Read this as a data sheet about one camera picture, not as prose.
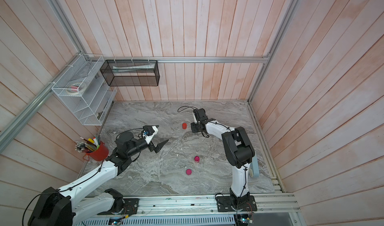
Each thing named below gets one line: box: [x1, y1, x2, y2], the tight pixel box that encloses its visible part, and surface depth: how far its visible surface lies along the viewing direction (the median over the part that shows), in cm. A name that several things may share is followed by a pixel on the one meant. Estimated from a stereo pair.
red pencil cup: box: [83, 141, 109, 162], surface depth 86 cm
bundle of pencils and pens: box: [74, 133, 101, 153], surface depth 82 cm
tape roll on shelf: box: [66, 82, 85, 95], surface depth 75 cm
